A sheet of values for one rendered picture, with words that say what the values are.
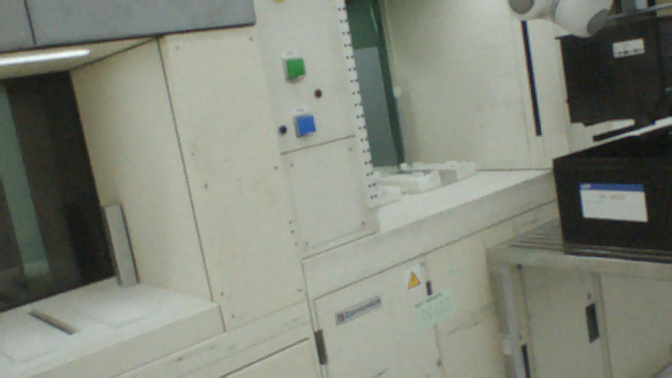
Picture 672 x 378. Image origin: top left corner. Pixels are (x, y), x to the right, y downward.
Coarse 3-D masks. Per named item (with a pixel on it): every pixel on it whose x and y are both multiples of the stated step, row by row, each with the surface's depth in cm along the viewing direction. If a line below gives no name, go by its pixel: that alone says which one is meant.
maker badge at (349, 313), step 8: (376, 296) 136; (360, 304) 133; (368, 304) 135; (376, 304) 136; (336, 312) 130; (344, 312) 131; (352, 312) 132; (360, 312) 133; (336, 320) 130; (344, 320) 131
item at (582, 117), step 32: (640, 0) 138; (608, 32) 134; (640, 32) 129; (576, 64) 141; (608, 64) 135; (640, 64) 130; (576, 96) 143; (608, 96) 137; (640, 96) 131; (640, 128) 149
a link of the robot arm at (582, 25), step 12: (564, 0) 119; (576, 0) 117; (588, 0) 115; (600, 0) 116; (612, 0) 118; (564, 12) 120; (576, 12) 117; (588, 12) 117; (600, 12) 117; (564, 24) 121; (576, 24) 119; (588, 24) 118; (600, 24) 120; (588, 36) 121
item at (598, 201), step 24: (600, 144) 155; (624, 144) 160; (648, 144) 158; (576, 168) 142; (600, 168) 137; (624, 168) 133; (648, 168) 129; (576, 192) 143; (600, 192) 138; (624, 192) 134; (648, 192) 130; (576, 216) 144; (600, 216) 140; (624, 216) 135; (648, 216) 131; (576, 240) 146; (600, 240) 141; (624, 240) 136; (648, 240) 132
